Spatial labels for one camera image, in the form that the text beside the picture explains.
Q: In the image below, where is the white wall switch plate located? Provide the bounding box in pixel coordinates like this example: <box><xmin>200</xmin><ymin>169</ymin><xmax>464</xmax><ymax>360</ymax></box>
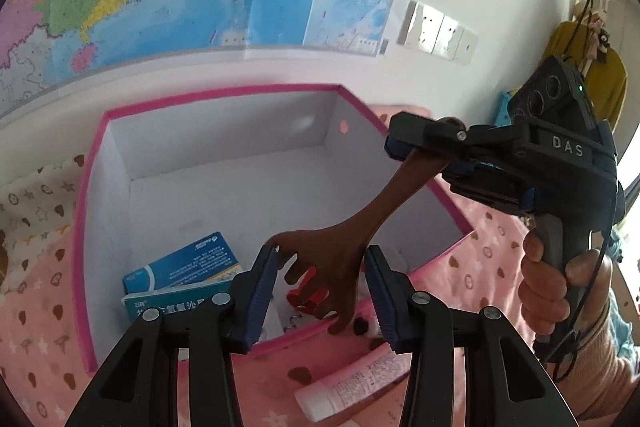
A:
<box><xmin>455</xmin><ymin>28</ymin><xmax>480</xmax><ymax>65</ymax></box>

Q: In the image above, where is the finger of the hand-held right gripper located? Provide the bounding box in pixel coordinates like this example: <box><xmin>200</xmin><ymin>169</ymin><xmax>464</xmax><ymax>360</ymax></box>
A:
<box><xmin>384</xmin><ymin>113</ymin><xmax>532</xmax><ymax>164</ymax></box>
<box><xmin>440</xmin><ymin>161</ymin><xmax>539</xmax><ymax>214</ymax></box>

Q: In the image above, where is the white printed cloth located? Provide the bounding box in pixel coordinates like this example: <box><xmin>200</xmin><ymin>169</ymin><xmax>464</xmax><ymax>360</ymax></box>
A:
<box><xmin>0</xmin><ymin>153</ymin><xmax>88</xmax><ymax>298</ymax></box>

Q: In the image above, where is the white and pink tube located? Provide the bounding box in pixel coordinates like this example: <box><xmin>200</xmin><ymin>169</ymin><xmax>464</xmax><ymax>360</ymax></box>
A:
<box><xmin>294</xmin><ymin>347</ymin><xmax>413</xmax><ymax>423</ymax></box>

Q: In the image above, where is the red plastic piece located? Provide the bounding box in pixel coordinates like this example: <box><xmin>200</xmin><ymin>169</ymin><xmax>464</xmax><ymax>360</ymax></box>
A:
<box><xmin>286</xmin><ymin>267</ymin><xmax>328</xmax><ymax>313</ymax></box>

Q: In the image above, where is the person's right forearm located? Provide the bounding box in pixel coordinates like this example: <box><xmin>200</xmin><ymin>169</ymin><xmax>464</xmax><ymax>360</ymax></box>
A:
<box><xmin>554</xmin><ymin>297</ymin><xmax>640</xmax><ymax>423</ymax></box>

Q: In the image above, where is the person's right hand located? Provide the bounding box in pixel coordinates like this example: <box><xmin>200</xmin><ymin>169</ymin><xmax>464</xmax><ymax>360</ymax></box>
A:
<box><xmin>517</xmin><ymin>234</ymin><xmax>615</xmax><ymax>339</ymax></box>

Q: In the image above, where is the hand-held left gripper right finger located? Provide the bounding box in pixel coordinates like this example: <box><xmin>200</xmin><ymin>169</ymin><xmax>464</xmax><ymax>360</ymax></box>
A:
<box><xmin>363</xmin><ymin>244</ymin><xmax>563</xmax><ymax>427</ymax></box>

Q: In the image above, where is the pink cardboard box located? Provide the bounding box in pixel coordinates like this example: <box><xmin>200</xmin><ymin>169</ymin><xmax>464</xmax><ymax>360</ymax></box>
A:
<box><xmin>74</xmin><ymin>83</ymin><xmax>476</xmax><ymax>375</ymax></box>

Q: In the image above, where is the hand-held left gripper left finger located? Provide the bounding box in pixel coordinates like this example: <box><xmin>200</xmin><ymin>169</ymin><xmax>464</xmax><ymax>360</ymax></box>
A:
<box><xmin>65</xmin><ymin>244</ymin><xmax>281</xmax><ymax>427</ymax></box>

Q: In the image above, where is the white and blue medicine box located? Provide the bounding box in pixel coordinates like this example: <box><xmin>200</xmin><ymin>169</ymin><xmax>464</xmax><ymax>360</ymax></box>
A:
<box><xmin>121</xmin><ymin>279</ymin><xmax>237</xmax><ymax>324</ymax></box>

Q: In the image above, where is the white wall socket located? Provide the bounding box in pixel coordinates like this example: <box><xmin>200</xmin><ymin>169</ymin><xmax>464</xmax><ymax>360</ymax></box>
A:
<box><xmin>397</xmin><ymin>0</ymin><xmax>444</xmax><ymax>52</ymax></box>
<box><xmin>432</xmin><ymin>14</ymin><xmax>464</xmax><ymax>58</ymax></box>

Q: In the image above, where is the black cable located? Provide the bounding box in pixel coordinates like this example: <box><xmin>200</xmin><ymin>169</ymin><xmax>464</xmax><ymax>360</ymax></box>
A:
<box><xmin>542</xmin><ymin>187</ymin><xmax>626</xmax><ymax>380</ymax></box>

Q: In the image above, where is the long blue carton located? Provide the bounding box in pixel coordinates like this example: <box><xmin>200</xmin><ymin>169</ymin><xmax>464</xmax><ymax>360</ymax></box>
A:
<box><xmin>122</xmin><ymin>232</ymin><xmax>242</xmax><ymax>296</ymax></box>

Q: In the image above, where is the wooden massager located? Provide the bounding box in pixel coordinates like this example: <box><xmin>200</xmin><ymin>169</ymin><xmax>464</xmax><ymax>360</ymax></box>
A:
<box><xmin>267</xmin><ymin>147</ymin><xmax>451</xmax><ymax>336</ymax></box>

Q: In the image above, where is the yellow hanging garment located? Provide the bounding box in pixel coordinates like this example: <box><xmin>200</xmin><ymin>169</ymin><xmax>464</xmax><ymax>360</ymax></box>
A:
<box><xmin>540</xmin><ymin>21</ymin><xmax>628</xmax><ymax>128</ymax></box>

